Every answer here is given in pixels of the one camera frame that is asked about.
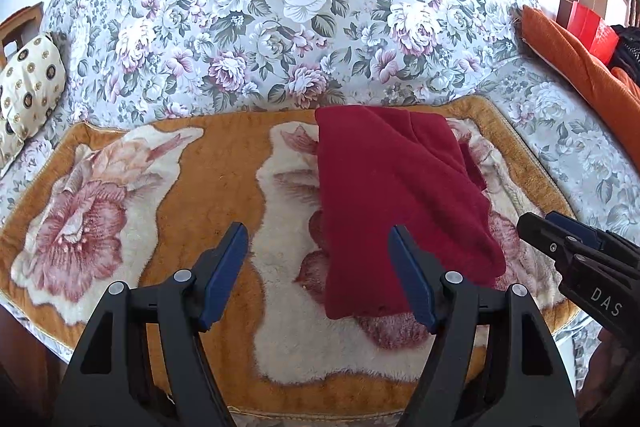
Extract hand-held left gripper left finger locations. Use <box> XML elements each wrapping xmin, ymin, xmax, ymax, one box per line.
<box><xmin>51</xmin><ymin>222</ymin><xmax>249</xmax><ymax>427</ymax></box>

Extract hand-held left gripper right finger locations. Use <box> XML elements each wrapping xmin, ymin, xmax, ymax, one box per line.
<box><xmin>388</xmin><ymin>225</ymin><xmax>581</xmax><ymax>427</ymax></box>

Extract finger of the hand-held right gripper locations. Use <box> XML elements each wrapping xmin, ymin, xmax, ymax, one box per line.
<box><xmin>516</xmin><ymin>213</ymin><xmax>576</xmax><ymax>268</ymax></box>
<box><xmin>545</xmin><ymin>211</ymin><xmax>606</xmax><ymax>251</ymax></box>

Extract red knit sweater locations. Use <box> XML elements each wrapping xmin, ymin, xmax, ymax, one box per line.
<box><xmin>314</xmin><ymin>105</ymin><xmax>508</xmax><ymax>320</ymax></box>

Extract plush flower blanket orange border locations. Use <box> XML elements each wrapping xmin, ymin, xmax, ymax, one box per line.
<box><xmin>0</xmin><ymin>99</ymin><xmax>583</xmax><ymax>415</ymax></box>

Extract orange cloth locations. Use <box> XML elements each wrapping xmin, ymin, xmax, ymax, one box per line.
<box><xmin>515</xmin><ymin>4</ymin><xmax>640</xmax><ymax>168</ymax></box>

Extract black mesh bag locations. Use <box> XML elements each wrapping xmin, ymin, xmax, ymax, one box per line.
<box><xmin>607</xmin><ymin>24</ymin><xmax>640</xmax><ymax>82</ymax></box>

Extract red paper box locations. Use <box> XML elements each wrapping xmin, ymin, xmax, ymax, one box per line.
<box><xmin>567</xmin><ymin>1</ymin><xmax>621</xmax><ymax>62</ymax></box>

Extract cream pillow with gold medallions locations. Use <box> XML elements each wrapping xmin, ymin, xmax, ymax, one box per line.
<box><xmin>0</xmin><ymin>32</ymin><xmax>68</xmax><ymax>178</ymax></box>

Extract grey floral bedspread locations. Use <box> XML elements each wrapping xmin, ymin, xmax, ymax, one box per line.
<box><xmin>0</xmin><ymin>0</ymin><xmax>640</xmax><ymax>393</ymax></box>

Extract wooden chair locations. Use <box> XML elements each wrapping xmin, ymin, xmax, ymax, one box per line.
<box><xmin>0</xmin><ymin>2</ymin><xmax>46</xmax><ymax>58</ymax></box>

